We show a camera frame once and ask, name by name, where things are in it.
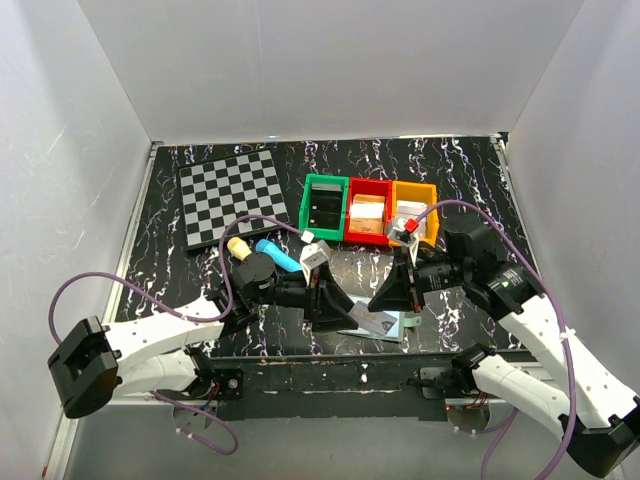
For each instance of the black grey chessboard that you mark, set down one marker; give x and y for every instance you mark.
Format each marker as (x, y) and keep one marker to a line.
(215, 192)

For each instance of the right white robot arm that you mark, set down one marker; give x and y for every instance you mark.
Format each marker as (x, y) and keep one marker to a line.
(585, 404)

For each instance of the blue plastic marker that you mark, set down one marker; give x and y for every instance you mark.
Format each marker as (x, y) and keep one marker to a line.
(280, 258)

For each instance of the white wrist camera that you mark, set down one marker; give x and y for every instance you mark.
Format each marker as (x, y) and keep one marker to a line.
(399, 235)
(313, 255)

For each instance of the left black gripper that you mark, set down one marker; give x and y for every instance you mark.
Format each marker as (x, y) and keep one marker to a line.
(333, 305)

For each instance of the grey-green card holder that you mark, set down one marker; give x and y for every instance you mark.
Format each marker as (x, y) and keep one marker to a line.
(406, 321)

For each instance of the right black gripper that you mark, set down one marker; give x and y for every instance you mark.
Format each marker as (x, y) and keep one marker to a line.
(396, 292)

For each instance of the brown cards in red bin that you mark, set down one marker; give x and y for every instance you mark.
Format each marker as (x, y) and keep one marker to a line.
(367, 214)

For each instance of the green plastic bin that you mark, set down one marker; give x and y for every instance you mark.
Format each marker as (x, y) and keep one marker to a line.
(303, 219)

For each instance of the black cards in green bin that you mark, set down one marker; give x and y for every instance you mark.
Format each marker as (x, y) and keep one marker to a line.
(325, 206)

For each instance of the white cards in orange bin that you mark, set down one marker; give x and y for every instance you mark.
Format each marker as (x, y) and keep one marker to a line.
(407, 210)

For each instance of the black front base bar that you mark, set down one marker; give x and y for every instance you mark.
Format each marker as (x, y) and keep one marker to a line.
(325, 382)

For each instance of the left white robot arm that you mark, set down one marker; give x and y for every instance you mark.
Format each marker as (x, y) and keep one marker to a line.
(95, 362)

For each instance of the orange plastic bin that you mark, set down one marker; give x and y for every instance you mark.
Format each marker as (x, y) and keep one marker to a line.
(419, 192)

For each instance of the silver grey credit card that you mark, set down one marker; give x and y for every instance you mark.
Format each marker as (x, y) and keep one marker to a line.
(374, 324)

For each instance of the cream wooden handle tool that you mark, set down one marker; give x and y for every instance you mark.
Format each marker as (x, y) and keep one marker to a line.
(238, 248)

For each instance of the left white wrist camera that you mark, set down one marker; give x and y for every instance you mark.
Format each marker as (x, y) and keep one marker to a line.
(313, 255)

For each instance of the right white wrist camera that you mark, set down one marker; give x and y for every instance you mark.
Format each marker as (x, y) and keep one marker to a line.
(399, 235)

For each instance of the red plastic bin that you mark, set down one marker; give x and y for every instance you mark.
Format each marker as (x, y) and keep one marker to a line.
(358, 185)

